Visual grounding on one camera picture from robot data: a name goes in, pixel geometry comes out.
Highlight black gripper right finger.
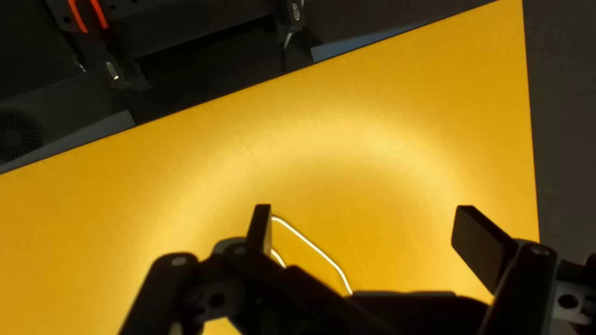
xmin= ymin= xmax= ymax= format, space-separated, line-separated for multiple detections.
xmin=451 ymin=205 xmax=596 ymax=335

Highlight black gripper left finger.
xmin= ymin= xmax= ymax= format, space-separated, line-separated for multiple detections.
xmin=118 ymin=203 xmax=399 ymax=335

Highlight white string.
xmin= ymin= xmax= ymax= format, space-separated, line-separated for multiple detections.
xmin=267 ymin=215 xmax=356 ymax=298

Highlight red handled pliers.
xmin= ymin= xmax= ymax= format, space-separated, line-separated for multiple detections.
xmin=65 ymin=0 xmax=112 ymax=36

